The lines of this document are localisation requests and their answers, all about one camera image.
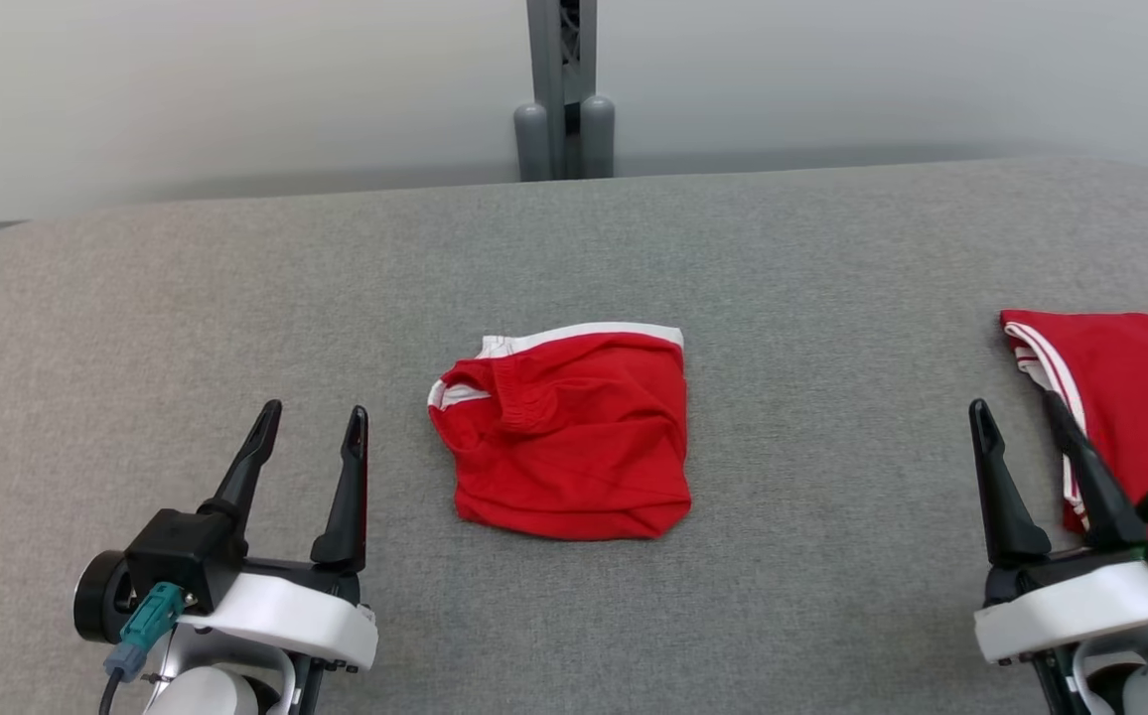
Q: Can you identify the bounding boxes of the red white-trimmed shorts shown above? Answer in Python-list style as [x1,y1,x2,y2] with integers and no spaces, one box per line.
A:
[427,323,692,542]

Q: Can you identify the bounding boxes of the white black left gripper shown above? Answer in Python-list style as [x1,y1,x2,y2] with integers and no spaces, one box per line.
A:
[177,399,379,674]

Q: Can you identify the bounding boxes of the teal left camera connector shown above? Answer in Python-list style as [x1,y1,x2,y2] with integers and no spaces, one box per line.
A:
[102,582,186,682]

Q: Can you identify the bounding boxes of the grey metal post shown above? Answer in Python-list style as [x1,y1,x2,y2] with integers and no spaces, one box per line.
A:
[514,0,617,183]

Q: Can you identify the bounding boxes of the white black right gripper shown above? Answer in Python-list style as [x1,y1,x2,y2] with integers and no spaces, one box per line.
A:
[968,389,1148,666]

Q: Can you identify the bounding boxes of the red basketball jersey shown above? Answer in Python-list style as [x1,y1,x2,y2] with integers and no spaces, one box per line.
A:
[999,310,1148,537]

